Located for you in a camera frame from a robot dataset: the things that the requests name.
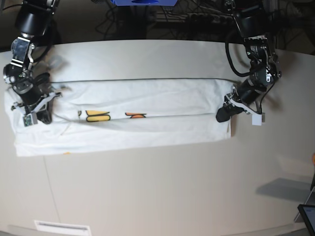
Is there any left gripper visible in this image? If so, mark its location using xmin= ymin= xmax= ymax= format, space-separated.
xmin=216 ymin=76 xmax=267 ymax=123

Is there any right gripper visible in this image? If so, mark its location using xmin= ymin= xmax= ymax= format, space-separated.
xmin=14 ymin=82 xmax=53 ymax=124

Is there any white printed T-shirt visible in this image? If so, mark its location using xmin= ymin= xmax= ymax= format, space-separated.
xmin=4 ymin=78 xmax=232 ymax=157

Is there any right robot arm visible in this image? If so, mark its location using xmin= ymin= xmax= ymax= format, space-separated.
xmin=3 ymin=0 xmax=61 ymax=127

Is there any black power strip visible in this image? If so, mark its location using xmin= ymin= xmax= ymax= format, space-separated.
xmin=188 ymin=14 xmax=234 ymax=25

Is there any white paper label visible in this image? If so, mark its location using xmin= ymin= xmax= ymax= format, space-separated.
xmin=34 ymin=220 xmax=92 ymax=236

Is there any black tablet device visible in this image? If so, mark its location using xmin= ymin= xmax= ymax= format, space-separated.
xmin=298 ymin=204 xmax=315 ymax=236

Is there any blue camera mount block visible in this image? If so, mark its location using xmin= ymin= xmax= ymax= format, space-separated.
xmin=111 ymin=0 xmax=177 ymax=6

